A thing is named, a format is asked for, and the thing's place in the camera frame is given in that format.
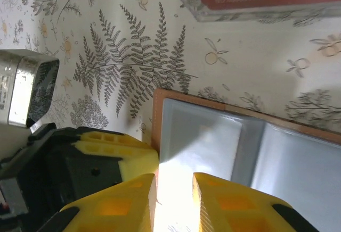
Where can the pink leather card holder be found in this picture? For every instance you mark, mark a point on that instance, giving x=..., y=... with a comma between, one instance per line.
x=207, y=136

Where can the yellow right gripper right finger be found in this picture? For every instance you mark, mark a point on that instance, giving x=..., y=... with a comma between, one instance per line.
x=234, y=210

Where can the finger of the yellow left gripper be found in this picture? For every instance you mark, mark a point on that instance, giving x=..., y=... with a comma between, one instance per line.
x=138, y=160
x=112, y=139

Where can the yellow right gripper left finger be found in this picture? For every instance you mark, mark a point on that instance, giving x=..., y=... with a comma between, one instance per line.
x=117, y=208

